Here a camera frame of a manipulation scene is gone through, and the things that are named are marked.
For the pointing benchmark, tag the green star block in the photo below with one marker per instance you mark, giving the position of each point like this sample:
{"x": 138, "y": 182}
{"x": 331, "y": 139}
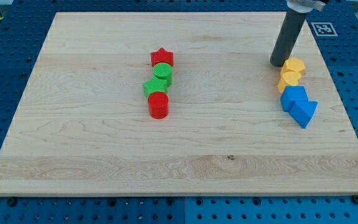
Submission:
{"x": 154, "y": 85}

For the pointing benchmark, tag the red star block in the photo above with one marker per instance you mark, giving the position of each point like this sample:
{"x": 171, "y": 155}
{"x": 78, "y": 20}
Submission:
{"x": 162, "y": 56}

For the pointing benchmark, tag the red cylinder block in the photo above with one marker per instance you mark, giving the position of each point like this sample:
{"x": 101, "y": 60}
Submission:
{"x": 158, "y": 103}

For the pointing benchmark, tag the green cylinder block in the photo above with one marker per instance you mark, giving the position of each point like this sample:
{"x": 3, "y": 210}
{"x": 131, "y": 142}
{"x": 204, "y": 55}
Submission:
{"x": 163, "y": 71}

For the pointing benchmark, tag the wooden board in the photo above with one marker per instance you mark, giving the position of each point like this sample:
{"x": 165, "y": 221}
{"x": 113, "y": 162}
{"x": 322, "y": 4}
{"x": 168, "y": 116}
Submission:
{"x": 83, "y": 129}

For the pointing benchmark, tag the blue square block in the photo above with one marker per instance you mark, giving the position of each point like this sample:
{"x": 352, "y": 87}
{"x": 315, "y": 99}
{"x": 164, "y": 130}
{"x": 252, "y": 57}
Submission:
{"x": 292, "y": 94}

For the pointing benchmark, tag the yellow heart block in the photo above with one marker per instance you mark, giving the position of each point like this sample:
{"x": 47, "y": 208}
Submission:
{"x": 288, "y": 79}

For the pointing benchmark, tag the blue triangle block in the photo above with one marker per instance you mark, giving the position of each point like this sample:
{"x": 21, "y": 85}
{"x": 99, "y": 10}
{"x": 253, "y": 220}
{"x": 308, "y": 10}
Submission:
{"x": 303, "y": 111}

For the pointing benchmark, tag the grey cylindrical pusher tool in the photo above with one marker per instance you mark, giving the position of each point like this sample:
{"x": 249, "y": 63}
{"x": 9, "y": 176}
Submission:
{"x": 287, "y": 37}

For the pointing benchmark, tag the white fiducial marker tag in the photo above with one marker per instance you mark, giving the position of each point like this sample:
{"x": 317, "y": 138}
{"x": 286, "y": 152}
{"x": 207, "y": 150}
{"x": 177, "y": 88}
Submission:
{"x": 324, "y": 29}

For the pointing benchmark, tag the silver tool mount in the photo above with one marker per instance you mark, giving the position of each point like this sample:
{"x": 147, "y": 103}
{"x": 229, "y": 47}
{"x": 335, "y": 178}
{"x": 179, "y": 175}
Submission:
{"x": 306, "y": 6}

